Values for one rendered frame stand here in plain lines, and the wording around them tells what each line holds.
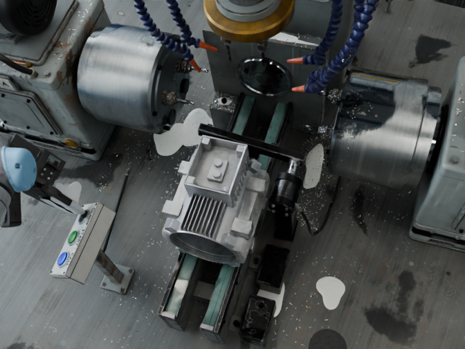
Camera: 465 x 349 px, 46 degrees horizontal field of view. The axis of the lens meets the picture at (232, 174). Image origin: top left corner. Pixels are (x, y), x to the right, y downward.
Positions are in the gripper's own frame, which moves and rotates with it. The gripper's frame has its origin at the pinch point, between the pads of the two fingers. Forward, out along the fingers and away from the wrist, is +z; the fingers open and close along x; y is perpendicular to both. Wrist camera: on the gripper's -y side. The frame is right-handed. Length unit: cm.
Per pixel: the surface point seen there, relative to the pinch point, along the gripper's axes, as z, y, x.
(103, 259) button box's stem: 12.3, -5.1, 3.9
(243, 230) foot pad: 22.1, 5.8, -27.9
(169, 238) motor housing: 16.6, 1.8, -11.9
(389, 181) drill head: 41, 27, -46
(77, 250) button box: 1.9, -7.8, -3.5
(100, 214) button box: 3.3, 1.3, -3.5
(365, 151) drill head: 32, 29, -46
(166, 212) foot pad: 11.7, 5.5, -14.4
